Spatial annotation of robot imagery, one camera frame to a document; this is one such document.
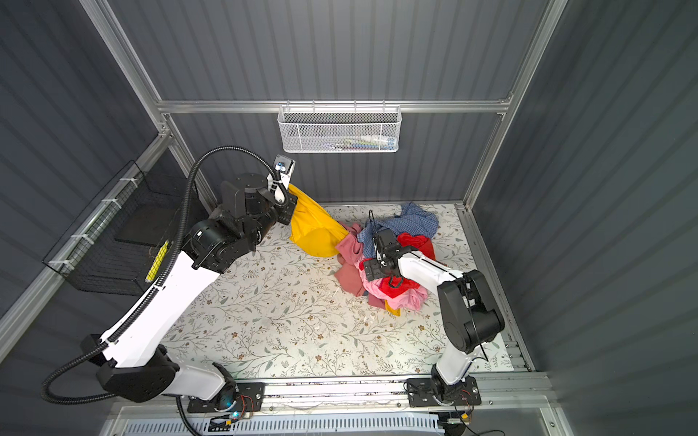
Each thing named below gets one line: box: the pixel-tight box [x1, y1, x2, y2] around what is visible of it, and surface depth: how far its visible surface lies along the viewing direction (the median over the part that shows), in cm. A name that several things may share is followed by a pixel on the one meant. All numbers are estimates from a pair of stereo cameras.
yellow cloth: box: [288, 183, 350, 259], surface depth 75 cm
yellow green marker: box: [144, 239, 170, 283], surface depth 71 cm
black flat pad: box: [113, 201, 181, 247], surface depth 77 cm
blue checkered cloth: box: [357, 203, 439, 258], surface depth 104 cm
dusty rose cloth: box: [334, 221, 387, 310], surface depth 91 cm
